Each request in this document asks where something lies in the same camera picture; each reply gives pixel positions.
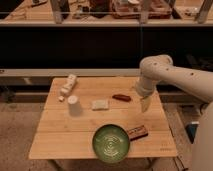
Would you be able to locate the green ceramic bowl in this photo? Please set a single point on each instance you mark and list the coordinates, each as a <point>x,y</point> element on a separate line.
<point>110,143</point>

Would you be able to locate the long background shelf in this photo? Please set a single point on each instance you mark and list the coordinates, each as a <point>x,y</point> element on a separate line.
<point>48,38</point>

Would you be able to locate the brown snack bar packet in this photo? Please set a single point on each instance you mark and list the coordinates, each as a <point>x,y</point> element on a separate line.
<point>137,132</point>

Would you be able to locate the blue box on floor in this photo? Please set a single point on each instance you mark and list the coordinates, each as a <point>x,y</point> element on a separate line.
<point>191,131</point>

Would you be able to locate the white sponge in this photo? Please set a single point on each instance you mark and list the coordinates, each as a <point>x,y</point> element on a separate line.
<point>100,105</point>

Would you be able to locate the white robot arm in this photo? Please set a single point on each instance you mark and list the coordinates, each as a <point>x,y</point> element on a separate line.
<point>198,83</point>

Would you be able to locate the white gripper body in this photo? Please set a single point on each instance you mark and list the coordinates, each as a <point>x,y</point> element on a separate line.
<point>145,87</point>

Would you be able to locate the white paper cup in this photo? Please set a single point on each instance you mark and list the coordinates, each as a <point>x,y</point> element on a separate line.
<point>74,105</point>

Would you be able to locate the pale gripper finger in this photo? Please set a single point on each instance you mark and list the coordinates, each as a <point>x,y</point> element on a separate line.
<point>145,103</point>

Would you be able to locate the wooden table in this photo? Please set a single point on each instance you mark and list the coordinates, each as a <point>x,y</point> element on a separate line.
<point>60,135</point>

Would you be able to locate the brown sausage-shaped object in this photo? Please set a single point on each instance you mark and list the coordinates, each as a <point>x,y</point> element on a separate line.
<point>122,97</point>

